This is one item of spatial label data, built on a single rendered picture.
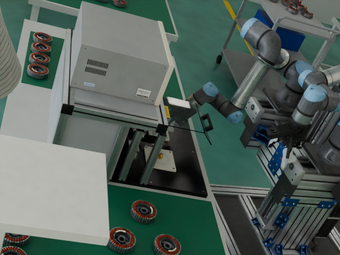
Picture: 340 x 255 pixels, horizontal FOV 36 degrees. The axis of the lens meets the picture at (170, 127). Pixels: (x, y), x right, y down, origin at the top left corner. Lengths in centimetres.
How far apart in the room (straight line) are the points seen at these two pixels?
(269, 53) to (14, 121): 124
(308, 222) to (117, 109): 153
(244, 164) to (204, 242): 206
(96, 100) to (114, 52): 21
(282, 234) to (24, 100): 165
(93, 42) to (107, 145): 43
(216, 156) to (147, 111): 205
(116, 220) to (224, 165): 208
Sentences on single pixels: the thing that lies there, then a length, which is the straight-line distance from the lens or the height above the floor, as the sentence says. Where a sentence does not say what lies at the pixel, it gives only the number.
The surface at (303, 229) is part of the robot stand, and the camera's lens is 329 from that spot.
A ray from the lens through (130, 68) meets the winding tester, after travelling 218.
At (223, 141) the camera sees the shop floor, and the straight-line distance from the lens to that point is 444.
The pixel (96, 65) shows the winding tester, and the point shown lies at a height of 124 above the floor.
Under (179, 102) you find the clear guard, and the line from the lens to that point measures 248.
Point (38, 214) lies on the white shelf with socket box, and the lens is 149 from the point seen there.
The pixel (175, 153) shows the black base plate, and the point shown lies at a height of 77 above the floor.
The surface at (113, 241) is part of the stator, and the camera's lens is 208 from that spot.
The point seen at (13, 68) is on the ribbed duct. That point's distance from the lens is 124.
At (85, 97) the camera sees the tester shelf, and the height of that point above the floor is 111.
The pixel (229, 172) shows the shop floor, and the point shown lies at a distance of 412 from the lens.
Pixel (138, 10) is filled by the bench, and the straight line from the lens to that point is 419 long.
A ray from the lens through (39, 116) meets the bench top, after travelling 264.
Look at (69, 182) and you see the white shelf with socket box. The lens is 161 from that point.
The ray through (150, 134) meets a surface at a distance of 244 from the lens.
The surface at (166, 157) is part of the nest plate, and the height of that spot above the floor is 78.
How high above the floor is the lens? 225
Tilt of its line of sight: 32 degrees down
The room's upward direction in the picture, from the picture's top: 23 degrees clockwise
